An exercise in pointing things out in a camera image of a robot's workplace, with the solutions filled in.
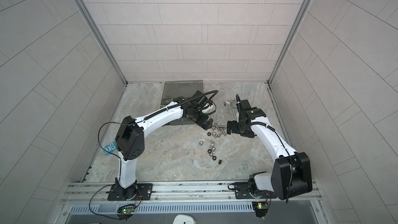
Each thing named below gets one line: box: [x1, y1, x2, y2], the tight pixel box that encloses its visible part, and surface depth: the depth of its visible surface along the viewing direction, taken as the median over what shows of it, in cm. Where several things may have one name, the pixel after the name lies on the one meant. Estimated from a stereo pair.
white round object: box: [172, 214, 197, 224], surface depth 64 cm
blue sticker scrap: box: [103, 142, 117, 157], surface depth 84 cm
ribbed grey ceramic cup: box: [223, 99, 239, 116], surface depth 98 cm
